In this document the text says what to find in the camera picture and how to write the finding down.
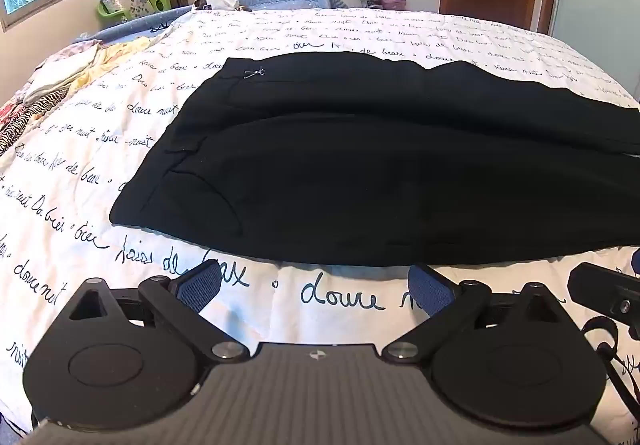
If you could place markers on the zebra striped cloth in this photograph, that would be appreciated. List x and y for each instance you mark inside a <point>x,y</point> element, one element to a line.
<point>30,120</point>

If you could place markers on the pale floral cloth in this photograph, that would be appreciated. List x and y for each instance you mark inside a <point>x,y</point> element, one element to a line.
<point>95,62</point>

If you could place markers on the white script printed blanket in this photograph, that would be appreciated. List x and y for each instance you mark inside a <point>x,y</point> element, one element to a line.
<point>90,175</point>

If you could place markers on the black pants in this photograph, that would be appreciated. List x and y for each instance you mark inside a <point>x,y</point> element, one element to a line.
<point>350,165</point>

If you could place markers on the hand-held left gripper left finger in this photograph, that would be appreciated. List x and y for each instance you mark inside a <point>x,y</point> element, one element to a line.
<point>201,286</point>

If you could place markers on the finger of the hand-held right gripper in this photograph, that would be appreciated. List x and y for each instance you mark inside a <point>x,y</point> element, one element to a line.
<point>602,287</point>

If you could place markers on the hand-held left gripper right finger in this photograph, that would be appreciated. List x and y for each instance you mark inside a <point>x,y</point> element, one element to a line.
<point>429,290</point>

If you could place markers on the sliding glass wardrobe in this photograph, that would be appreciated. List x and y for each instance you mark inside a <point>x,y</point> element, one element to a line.
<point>595,0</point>

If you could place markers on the blue fleece blanket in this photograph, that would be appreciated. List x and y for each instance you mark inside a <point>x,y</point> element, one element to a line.
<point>280,0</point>

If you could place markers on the green plastic basket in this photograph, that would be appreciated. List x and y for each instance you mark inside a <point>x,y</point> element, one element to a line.
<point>162,2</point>

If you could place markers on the purple bag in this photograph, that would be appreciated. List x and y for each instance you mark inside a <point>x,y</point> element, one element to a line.
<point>392,1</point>

